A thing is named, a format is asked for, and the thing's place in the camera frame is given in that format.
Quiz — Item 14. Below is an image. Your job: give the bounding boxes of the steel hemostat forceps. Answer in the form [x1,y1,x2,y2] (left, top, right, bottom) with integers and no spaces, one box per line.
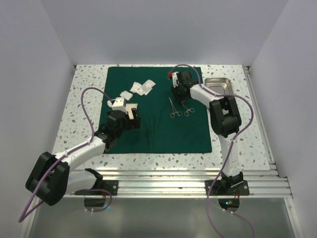
[181,103,195,117]
[169,98,179,118]

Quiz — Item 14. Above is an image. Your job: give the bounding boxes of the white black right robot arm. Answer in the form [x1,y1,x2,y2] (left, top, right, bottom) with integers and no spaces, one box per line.
[168,71,243,195]

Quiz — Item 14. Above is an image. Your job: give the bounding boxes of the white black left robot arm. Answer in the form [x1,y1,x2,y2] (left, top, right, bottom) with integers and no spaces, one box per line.
[25,104,141,206]

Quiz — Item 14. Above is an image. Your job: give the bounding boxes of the green surgical drape cloth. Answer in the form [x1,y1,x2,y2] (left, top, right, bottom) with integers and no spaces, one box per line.
[105,66,212,154]

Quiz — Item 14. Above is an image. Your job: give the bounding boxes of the beige packaged dressing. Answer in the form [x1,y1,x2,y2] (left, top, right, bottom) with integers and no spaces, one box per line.
[125,103,138,119]

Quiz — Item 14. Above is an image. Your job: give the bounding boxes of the white gauze pad middle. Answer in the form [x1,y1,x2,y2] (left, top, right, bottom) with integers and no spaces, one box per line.
[120,91,133,101]

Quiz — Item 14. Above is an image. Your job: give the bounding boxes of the white printed sterile packet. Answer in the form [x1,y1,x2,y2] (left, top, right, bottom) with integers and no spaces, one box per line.
[137,79,156,96]

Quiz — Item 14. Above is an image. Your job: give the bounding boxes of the stainless steel tray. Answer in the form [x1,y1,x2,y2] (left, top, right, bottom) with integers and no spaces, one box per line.
[204,77,234,94]

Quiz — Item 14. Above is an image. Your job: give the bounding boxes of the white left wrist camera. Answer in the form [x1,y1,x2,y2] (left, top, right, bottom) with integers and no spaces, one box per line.
[111,97,126,112]

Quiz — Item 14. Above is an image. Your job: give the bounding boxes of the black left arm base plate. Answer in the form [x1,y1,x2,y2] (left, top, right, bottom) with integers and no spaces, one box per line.
[100,180,119,196]

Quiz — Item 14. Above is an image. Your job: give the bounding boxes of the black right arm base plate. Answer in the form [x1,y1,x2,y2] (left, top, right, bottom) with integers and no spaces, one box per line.
[205,180,250,196]

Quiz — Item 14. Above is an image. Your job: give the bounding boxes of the aluminium extrusion frame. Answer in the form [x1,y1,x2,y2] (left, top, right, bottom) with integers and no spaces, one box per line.
[18,64,298,238]

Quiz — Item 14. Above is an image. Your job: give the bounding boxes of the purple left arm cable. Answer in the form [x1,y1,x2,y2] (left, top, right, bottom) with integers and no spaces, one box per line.
[18,87,116,223]

